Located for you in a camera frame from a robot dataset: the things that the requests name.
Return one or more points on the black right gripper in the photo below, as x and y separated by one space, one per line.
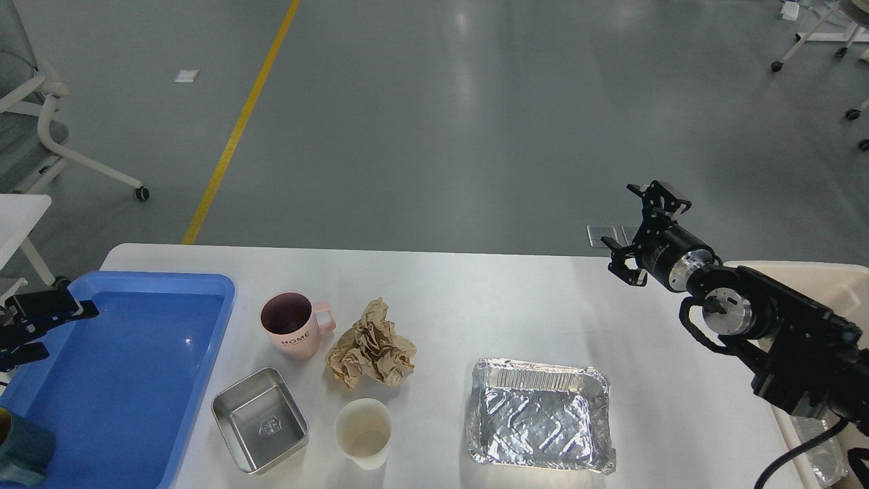
661 248

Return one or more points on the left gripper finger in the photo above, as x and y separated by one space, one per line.
52 305
27 354

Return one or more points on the aluminium foil tray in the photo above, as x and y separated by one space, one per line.
543 416

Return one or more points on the stainless steel square container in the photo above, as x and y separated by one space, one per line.
260 421

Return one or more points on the pink mug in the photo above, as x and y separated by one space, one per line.
295 324

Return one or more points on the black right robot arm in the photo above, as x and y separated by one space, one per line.
805 358

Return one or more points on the right clear floor plate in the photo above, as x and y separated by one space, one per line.
629 232

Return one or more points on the clear floor plate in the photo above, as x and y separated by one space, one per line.
629 232
597 234

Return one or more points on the left clear floor plate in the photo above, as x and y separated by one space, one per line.
597 234

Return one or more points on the teal cup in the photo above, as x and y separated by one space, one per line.
26 450

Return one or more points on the blue plastic tray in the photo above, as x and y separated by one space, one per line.
120 392

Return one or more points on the white side table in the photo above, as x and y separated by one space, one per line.
20 213

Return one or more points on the white grey office chair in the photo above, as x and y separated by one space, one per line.
34 144

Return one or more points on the beige waste bin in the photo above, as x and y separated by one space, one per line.
843 288

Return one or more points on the clear plastic container in bin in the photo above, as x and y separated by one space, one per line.
820 467

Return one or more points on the crumpled brown paper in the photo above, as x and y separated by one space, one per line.
371 348

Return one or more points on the white rolling stand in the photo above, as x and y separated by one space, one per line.
820 91

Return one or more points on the white paper cup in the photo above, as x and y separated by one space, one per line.
363 431

